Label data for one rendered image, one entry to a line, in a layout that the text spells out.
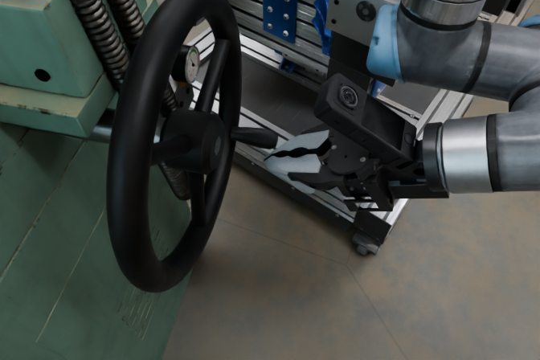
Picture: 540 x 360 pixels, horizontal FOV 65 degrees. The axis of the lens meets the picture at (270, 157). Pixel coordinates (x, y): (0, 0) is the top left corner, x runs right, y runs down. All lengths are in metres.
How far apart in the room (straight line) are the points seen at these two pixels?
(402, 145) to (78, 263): 0.45
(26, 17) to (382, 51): 0.32
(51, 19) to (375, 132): 0.29
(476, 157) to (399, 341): 0.84
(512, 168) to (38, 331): 0.55
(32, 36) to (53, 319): 0.38
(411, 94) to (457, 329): 0.67
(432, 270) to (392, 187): 0.82
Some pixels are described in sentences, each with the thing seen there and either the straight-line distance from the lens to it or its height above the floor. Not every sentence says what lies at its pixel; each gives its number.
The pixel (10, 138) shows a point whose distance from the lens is 0.49.
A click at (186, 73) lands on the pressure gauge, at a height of 0.67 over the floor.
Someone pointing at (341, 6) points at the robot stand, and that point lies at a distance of 0.72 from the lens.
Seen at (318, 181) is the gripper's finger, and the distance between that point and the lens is 0.46.
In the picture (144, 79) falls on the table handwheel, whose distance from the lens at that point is 0.29.
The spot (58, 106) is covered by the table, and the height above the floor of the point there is 0.87.
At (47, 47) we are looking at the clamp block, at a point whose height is 0.92.
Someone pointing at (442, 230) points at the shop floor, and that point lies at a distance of 1.37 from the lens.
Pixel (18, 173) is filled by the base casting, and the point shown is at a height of 0.78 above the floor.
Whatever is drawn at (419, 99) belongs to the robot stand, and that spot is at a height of 0.21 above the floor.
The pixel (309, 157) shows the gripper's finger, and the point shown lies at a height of 0.74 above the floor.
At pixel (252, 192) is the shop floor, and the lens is 1.33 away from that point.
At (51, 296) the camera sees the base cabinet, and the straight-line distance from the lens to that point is 0.62.
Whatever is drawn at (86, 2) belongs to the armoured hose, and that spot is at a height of 0.95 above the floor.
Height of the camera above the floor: 1.14
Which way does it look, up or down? 54 degrees down
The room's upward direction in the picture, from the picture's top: straight up
